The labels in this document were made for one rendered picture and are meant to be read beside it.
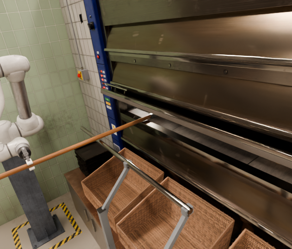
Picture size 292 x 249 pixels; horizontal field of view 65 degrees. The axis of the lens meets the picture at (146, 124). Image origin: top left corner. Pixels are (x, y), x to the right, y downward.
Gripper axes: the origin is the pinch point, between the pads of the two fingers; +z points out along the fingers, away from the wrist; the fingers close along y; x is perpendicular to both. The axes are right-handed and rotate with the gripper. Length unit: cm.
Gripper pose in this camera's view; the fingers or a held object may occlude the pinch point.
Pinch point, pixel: (30, 164)
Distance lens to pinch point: 158.3
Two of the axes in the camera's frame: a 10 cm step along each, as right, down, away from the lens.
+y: 1.2, 9.0, 4.2
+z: 5.8, 2.8, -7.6
